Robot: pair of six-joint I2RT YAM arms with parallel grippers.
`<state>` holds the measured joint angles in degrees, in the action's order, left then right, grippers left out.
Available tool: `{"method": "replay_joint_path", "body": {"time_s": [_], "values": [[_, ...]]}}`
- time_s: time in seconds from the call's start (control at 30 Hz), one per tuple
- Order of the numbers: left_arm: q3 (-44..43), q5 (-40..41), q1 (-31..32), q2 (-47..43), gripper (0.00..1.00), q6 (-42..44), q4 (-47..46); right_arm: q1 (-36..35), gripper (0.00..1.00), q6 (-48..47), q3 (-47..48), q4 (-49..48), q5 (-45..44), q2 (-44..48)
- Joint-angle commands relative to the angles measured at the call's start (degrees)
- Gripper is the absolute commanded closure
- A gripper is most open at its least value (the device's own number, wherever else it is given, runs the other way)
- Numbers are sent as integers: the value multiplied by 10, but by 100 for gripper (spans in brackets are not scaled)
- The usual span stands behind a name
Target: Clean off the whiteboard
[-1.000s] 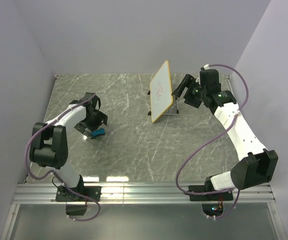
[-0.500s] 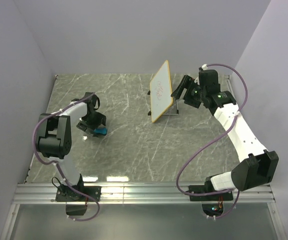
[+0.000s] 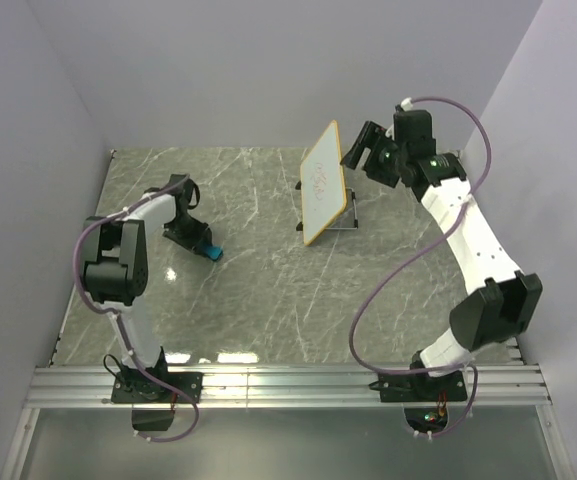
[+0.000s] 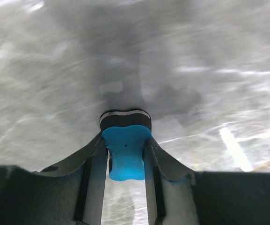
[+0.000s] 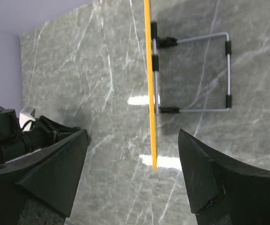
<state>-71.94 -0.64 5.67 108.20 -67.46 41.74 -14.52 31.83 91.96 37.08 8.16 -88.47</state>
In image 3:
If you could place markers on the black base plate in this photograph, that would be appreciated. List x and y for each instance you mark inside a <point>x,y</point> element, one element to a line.
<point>134,388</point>
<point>420,388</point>

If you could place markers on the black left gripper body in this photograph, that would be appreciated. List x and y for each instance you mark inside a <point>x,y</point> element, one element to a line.
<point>187,231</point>

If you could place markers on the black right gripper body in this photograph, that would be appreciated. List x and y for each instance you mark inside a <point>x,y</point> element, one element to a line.
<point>382,163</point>

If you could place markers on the aluminium mounting rail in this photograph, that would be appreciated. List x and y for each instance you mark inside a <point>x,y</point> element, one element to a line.
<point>251,386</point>

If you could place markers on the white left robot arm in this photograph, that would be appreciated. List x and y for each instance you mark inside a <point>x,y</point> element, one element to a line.
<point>110,264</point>

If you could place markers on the metal wire easel stand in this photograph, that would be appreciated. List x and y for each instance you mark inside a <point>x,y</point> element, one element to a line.
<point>351,207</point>

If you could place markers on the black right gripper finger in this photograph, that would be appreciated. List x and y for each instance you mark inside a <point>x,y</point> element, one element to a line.
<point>353,155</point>
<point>370,134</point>

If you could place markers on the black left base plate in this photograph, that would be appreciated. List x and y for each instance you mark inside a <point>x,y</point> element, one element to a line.
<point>134,388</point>

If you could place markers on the yellow framed whiteboard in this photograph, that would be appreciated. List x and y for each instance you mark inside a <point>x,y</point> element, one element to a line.
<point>323,188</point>

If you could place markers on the blue whiteboard eraser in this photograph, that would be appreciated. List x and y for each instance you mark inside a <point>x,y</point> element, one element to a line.
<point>212,252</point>

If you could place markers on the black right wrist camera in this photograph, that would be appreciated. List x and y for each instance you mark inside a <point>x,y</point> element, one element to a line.
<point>413,132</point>

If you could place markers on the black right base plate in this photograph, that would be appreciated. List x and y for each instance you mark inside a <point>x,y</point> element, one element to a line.
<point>420,388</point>

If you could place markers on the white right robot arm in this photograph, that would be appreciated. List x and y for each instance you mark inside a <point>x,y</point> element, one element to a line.
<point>501,299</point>

